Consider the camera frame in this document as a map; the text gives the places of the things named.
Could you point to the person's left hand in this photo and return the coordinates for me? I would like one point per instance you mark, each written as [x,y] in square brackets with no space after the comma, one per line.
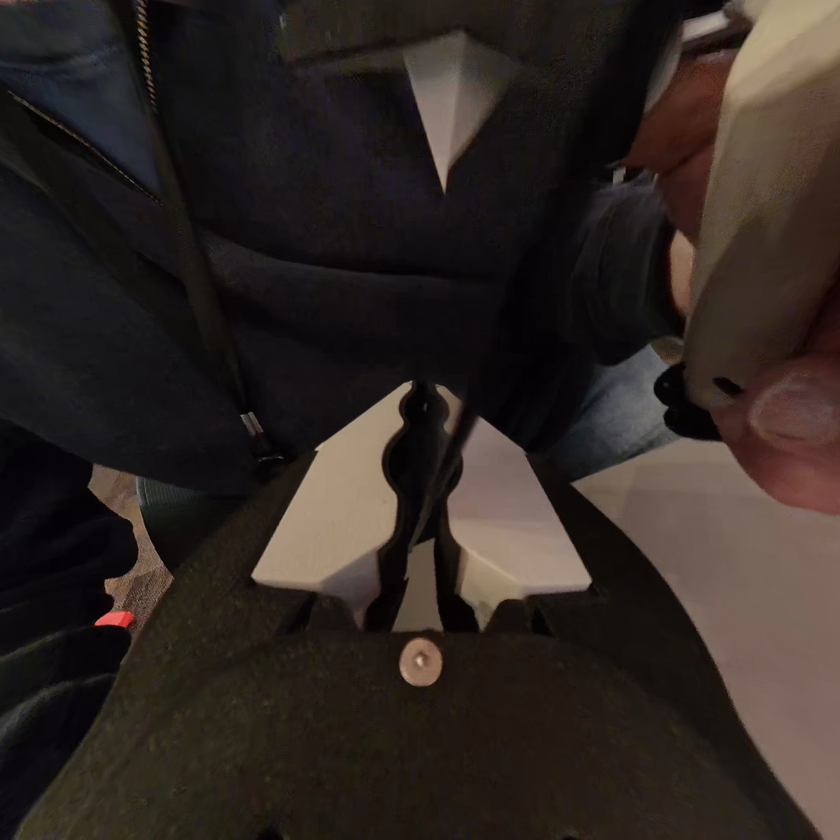
[793,433]

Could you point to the person's left forearm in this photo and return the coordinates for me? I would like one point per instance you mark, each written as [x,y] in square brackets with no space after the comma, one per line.
[623,276]

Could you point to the person's blue jeans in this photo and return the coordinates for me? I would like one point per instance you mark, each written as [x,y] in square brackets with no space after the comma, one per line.
[616,420]

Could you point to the small orange object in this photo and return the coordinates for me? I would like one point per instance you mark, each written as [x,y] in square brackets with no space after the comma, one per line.
[114,617]

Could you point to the thin dark stick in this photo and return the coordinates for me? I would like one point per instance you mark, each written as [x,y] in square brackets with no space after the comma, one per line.
[456,453]

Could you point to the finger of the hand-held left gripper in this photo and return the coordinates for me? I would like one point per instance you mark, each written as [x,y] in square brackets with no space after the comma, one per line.
[446,105]

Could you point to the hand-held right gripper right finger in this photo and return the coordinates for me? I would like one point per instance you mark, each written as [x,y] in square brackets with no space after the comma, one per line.
[524,525]

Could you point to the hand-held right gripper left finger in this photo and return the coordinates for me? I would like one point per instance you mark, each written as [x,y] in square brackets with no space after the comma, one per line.
[321,525]

